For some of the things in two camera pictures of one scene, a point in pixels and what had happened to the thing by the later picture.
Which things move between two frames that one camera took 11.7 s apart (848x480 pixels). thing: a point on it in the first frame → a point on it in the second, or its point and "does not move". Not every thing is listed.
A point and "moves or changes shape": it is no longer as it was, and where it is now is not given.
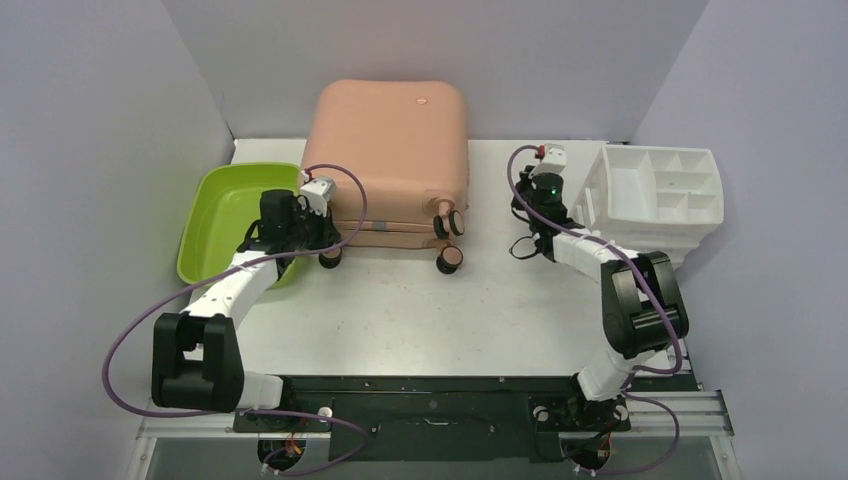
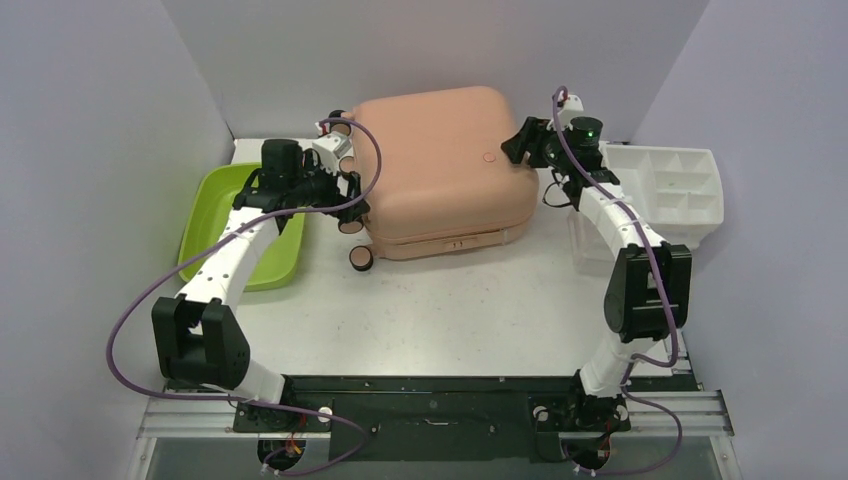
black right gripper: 530,182 → 530,139
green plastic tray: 222,203 does not move
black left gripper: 327,233 → 334,197
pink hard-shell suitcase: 407,142 moves or changes shape
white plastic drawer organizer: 650,198 does not move
